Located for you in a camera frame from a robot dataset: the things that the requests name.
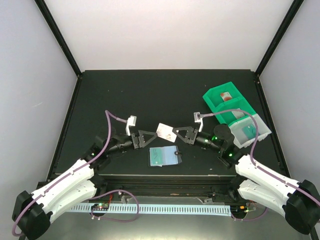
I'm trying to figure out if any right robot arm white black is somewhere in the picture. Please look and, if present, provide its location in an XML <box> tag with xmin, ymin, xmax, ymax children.
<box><xmin>172</xmin><ymin>124</ymin><xmax>320</xmax><ymax>235</ymax></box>

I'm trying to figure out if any green bin middle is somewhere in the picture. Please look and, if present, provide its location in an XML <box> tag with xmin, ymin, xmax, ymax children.
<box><xmin>214</xmin><ymin>97</ymin><xmax>256</xmax><ymax>126</ymax></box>

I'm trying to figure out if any black card holder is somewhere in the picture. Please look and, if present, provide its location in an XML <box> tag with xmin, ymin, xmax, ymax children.
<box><xmin>159</xmin><ymin>145</ymin><xmax>182</xmax><ymax>167</ymax></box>

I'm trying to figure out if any red white card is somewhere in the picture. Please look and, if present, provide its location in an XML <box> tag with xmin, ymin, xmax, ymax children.
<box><xmin>220</xmin><ymin>91</ymin><xmax>233</xmax><ymax>102</ymax></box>

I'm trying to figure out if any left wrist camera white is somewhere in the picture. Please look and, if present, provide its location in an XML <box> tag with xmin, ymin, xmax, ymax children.
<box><xmin>125</xmin><ymin>115</ymin><xmax>137</xmax><ymax>136</ymax></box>

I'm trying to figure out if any right controller board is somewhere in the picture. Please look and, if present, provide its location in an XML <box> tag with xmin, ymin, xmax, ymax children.
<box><xmin>230</xmin><ymin>205</ymin><xmax>257</xmax><ymax>213</ymax></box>

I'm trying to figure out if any frame post black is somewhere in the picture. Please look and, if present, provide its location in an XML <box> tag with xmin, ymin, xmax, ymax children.
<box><xmin>34</xmin><ymin>0</ymin><xmax>82</xmax><ymax>77</ymax></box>
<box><xmin>255</xmin><ymin>0</ymin><xmax>304</xmax><ymax>77</ymax></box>

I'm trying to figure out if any white card black stripe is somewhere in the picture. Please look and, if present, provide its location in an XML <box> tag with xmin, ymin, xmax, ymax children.
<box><xmin>156</xmin><ymin>123</ymin><xmax>177</xmax><ymax>143</ymax></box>

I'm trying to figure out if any green bin far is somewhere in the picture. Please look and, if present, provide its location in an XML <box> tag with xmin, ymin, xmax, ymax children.
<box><xmin>202</xmin><ymin>81</ymin><xmax>243</xmax><ymax>112</ymax></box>

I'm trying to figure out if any left frame post black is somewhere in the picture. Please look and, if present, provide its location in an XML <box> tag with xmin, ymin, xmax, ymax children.
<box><xmin>34</xmin><ymin>0</ymin><xmax>82</xmax><ymax>77</ymax></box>

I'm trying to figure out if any controller board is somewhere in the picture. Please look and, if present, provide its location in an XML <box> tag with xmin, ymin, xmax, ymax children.
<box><xmin>91</xmin><ymin>203</ymin><xmax>109</xmax><ymax>211</ymax></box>
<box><xmin>230</xmin><ymin>205</ymin><xmax>257</xmax><ymax>213</ymax></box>

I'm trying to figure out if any right frame post black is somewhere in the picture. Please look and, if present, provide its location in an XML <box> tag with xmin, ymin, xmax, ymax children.
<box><xmin>255</xmin><ymin>0</ymin><xmax>304</xmax><ymax>77</ymax></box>

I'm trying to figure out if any green bin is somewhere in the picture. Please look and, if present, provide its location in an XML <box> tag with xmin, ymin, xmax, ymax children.
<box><xmin>214</xmin><ymin>97</ymin><xmax>256</xmax><ymax>126</ymax></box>
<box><xmin>202</xmin><ymin>81</ymin><xmax>243</xmax><ymax>112</ymax></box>

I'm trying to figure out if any purple cable loop front right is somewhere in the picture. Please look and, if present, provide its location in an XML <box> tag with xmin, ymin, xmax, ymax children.
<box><xmin>230</xmin><ymin>208</ymin><xmax>270</xmax><ymax>223</ymax></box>

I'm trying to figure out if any grey card in bin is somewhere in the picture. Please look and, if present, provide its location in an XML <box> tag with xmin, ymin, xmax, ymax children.
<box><xmin>231</xmin><ymin>108</ymin><xmax>245</xmax><ymax>120</ymax></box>

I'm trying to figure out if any black aluminium rail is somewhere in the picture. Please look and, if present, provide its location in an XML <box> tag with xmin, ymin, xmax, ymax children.
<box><xmin>90</xmin><ymin>175</ymin><xmax>247</xmax><ymax>202</ymax></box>

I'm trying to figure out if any white translucent bin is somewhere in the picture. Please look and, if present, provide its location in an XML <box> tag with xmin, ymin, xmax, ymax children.
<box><xmin>229</xmin><ymin>113</ymin><xmax>272</xmax><ymax>149</ymax></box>

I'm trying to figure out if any purple cable loop front left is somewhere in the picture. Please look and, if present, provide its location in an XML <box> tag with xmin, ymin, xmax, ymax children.
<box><xmin>90</xmin><ymin>189</ymin><xmax>142</xmax><ymax>223</ymax></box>

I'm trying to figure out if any teal credit card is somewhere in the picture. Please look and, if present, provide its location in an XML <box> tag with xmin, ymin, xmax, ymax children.
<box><xmin>149</xmin><ymin>147</ymin><xmax>163</xmax><ymax>167</ymax></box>
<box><xmin>242</xmin><ymin>124</ymin><xmax>257</xmax><ymax>140</ymax></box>

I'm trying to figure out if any purple cable loop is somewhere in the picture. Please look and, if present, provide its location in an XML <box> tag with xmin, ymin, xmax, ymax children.
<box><xmin>230</xmin><ymin>208</ymin><xmax>270</xmax><ymax>223</ymax></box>
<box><xmin>90</xmin><ymin>189</ymin><xmax>142</xmax><ymax>223</ymax></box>

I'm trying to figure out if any left controller board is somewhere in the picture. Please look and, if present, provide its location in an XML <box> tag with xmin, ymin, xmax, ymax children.
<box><xmin>91</xmin><ymin>203</ymin><xmax>109</xmax><ymax>211</ymax></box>

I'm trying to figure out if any white slotted cable duct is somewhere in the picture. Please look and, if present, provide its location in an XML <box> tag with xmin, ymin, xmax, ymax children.
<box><xmin>67</xmin><ymin>202</ymin><xmax>232</xmax><ymax>217</ymax></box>

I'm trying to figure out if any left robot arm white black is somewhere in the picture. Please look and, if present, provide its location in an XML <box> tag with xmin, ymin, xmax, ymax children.
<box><xmin>12</xmin><ymin>130</ymin><xmax>158</xmax><ymax>240</ymax></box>

